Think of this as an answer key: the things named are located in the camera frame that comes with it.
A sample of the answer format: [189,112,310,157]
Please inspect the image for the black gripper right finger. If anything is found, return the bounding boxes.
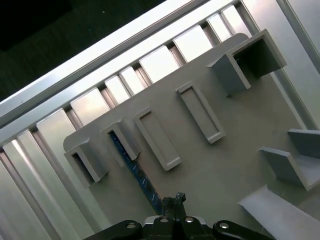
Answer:
[175,191,263,240]

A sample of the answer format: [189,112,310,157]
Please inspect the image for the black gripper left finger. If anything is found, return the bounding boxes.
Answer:
[96,196,177,240]

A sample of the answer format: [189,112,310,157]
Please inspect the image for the blue RAM stick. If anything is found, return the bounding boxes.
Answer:
[109,131,162,216]

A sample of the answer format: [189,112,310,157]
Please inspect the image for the grey plastic parts rack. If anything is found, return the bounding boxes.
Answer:
[63,28,320,240]

